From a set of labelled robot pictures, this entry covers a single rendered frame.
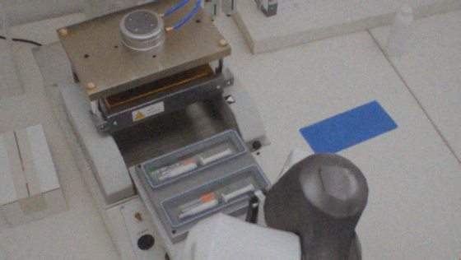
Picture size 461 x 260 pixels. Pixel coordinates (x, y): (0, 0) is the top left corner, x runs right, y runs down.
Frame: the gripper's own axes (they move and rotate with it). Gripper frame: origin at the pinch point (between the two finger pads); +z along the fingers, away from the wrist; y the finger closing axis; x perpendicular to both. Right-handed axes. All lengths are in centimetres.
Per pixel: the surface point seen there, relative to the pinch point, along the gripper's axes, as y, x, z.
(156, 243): -9.7, -11.1, 25.8
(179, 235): -7.1, -9.4, 6.6
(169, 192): -15.0, -7.5, 9.3
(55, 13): -85, -8, 62
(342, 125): -21, 43, 38
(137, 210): -16.2, -12.8, 19.5
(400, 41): -36, 68, 38
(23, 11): -86, -16, 60
